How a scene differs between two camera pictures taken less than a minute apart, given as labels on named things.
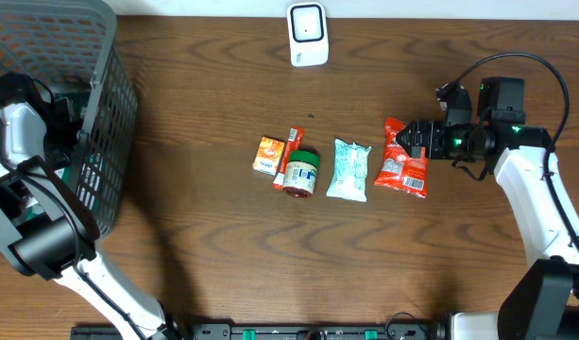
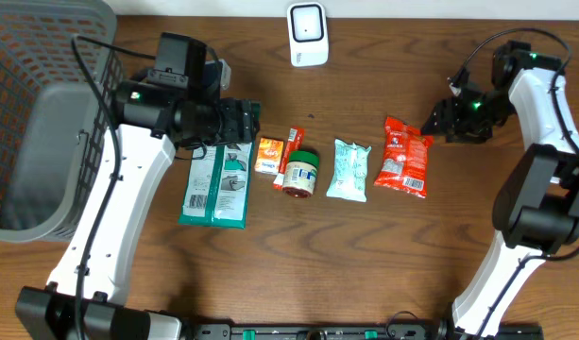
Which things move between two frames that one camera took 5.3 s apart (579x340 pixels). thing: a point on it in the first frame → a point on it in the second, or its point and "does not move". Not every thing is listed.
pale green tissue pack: (349, 176) does not move
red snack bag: (400, 170) does not move
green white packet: (77, 102) → (217, 188)
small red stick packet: (295, 143) does not move
